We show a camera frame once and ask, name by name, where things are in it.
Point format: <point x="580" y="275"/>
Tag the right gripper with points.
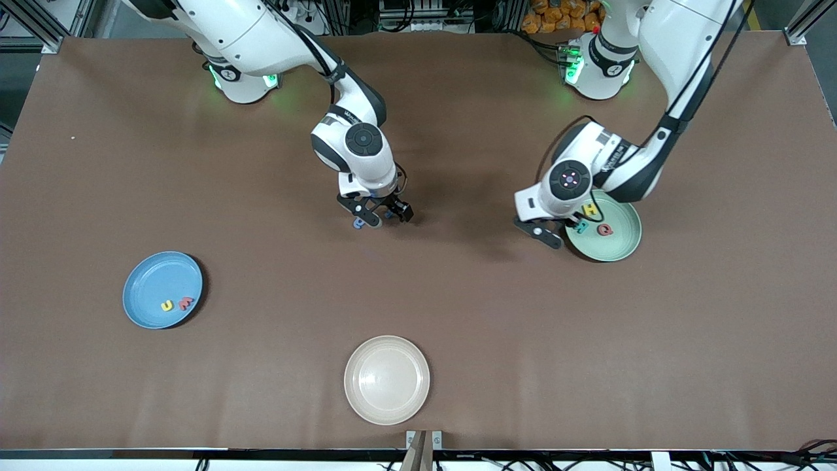
<point x="390" y="202"/>

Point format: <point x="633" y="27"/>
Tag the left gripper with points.
<point x="569" y="222"/>

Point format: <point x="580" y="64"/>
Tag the teal capital letter R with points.
<point x="581" y="228"/>

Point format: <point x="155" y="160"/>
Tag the yellow capital letter H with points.
<point x="592" y="210"/>

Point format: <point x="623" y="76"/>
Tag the red capital letter Q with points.
<point x="601" y="230"/>

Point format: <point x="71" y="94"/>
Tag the pale green round plate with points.
<point x="614" y="245"/>

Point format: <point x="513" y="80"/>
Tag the red lowercase letter w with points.
<point x="187" y="303"/>

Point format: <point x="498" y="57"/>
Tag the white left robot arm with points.
<point x="680" y="39"/>

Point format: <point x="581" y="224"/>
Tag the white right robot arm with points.
<point x="261" y="33"/>

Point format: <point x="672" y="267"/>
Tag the beige round plate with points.
<point x="387" y="380"/>

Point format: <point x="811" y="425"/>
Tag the dark equipment rack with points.
<point x="425" y="16"/>

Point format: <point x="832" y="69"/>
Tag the orange objects pile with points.
<point x="556" y="16"/>

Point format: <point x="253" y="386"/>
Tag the white power strip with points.
<point x="288" y="10"/>

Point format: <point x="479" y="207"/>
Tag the blue round plate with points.
<point x="157" y="281"/>

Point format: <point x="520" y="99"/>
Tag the metal table edge bracket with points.
<point x="412" y="439"/>

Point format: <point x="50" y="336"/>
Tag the aluminium frame post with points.
<point x="807" y="19"/>
<point x="36" y="25"/>

